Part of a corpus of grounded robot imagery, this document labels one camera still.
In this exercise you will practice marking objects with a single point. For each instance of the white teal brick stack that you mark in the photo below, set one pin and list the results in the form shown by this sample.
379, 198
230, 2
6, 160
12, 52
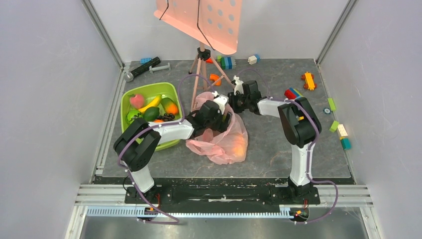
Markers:
343, 136

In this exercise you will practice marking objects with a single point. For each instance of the fake banana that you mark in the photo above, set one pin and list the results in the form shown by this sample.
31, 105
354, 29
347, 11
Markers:
154, 103

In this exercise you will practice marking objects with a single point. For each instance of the fake mango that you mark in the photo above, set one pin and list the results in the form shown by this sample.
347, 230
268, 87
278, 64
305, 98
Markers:
169, 106

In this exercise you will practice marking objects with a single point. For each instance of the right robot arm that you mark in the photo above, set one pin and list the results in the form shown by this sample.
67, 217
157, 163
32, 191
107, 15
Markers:
300, 125

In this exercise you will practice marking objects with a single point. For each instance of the fake peach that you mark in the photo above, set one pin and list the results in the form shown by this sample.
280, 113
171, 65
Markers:
137, 101

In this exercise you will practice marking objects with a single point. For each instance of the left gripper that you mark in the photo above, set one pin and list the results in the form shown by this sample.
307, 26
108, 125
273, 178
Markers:
221, 126

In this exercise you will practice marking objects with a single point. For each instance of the blue toy brick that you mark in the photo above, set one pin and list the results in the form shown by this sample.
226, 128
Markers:
144, 60

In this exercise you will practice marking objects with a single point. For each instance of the pink plastic bag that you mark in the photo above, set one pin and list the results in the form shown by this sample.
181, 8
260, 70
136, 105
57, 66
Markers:
213, 144

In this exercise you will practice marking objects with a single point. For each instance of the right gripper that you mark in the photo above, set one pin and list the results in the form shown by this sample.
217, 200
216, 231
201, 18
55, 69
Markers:
234, 101

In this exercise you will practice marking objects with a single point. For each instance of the small blue wheel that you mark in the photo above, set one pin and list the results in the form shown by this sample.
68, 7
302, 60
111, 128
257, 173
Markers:
327, 111

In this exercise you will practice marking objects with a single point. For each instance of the orange curved brick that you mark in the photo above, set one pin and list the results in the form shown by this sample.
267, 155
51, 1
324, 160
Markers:
215, 79

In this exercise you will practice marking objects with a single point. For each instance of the green flat brick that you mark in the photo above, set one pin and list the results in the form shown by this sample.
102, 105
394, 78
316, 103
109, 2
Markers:
332, 105

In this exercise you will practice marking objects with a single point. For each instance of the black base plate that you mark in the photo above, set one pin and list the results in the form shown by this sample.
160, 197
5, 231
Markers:
228, 195

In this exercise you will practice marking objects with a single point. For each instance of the pink music stand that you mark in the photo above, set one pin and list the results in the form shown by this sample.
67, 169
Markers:
213, 23

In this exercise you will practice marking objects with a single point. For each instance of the fake lime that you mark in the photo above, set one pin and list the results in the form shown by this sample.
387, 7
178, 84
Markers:
151, 113

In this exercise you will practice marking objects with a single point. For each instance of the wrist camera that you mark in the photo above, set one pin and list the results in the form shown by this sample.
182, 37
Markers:
221, 101
238, 85

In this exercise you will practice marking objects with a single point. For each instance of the fake yellow orange fruit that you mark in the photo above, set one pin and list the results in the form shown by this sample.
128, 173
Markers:
239, 147

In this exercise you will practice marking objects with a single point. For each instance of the red blue brick house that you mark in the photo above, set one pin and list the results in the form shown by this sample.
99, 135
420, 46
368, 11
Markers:
292, 94

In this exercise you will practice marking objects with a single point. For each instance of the grey syringe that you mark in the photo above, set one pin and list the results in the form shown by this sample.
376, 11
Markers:
157, 68

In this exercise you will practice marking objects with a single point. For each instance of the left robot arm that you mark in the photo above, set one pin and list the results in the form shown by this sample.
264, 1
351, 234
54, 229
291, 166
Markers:
138, 142

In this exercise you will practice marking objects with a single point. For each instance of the green plastic basin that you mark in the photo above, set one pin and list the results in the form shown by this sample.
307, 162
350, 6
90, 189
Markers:
149, 92

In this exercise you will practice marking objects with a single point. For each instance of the black microphone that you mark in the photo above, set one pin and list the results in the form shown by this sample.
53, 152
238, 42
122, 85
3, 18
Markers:
130, 75

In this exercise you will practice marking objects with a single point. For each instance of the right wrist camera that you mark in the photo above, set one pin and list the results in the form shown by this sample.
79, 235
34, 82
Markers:
238, 85

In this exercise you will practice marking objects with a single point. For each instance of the fake black grapes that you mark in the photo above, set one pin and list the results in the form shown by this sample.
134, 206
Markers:
166, 117

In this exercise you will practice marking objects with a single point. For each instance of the white blue brick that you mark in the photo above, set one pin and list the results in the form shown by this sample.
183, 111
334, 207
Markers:
253, 59

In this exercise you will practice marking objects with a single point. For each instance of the yellow toy car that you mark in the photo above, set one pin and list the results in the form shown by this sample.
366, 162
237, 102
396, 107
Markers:
308, 79

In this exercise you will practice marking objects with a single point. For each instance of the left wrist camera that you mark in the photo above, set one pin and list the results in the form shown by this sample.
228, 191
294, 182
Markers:
221, 101

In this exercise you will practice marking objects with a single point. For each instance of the fake small watermelon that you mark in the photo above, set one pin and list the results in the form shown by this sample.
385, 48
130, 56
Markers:
133, 116

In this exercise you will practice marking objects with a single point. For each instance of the green small brick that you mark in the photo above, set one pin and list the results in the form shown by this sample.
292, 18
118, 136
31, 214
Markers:
334, 126

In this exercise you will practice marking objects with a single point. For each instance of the green blue brick stack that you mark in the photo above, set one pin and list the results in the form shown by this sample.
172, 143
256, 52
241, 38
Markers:
227, 62

